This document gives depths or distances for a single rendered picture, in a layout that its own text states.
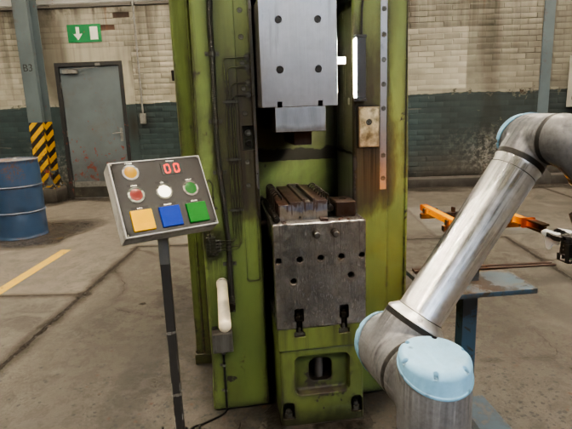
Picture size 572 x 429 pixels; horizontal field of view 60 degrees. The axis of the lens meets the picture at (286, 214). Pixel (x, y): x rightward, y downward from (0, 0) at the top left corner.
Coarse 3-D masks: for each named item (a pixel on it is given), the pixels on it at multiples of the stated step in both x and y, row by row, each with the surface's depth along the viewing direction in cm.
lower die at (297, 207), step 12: (288, 192) 222; (312, 192) 219; (276, 204) 208; (288, 204) 201; (300, 204) 201; (312, 204) 202; (324, 204) 202; (288, 216) 201; (300, 216) 202; (312, 216) 203
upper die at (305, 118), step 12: (264, 108) 229; (276, 108) 191; (288, 108) 192; (300, 108) 193; (312, 108) 193; (324, 108) 194; (264, 120) 233; (276, 120) 192; (288, 120) 193; (300, 120) 194; (312, 120) 194; (324, 120) 195; (276, 132) 193
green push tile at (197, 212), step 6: (186, 204) 178; (192, 204) 179; (198, 204) 180; (204, 204) 181; (186, 210) 178; (192, 210) 178; (198, 210) 179; (204, 210) 180; (192, 216) 177; (198, 216) 178; (204, 216) 179; (192, 222) 177
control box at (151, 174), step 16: (144, 160) 177; (160, 160) 180; (176, 160) 183; (192, 160) 186; (112, 176) 169; (144, 176) 175; (160, 176) 178; (176, 176) 181; (192, 176) 184; (112, 192) 170; (128, 192) 170; (144, 192) 172; (176, 192) 178; (208, 192) 184; (112, 208) 173; (128, 208) 168; (144, 208) 171; (208, 208) 182; (128, 224) 166; (160, 224) 171; (192, 224) 177; (208, 224) 180; (128, 240) 166; (144, 240) 172
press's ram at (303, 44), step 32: (256, 0) 184; (288, 0) 184; (320, 0) 186; (256, 32) 192; (288, 32) 186; (320, 32) 188; (256, 64) 200; (288, 64) 189; (320, 64) 190; (256, 96) 209; (288, 96) 191; (320, 96) 193
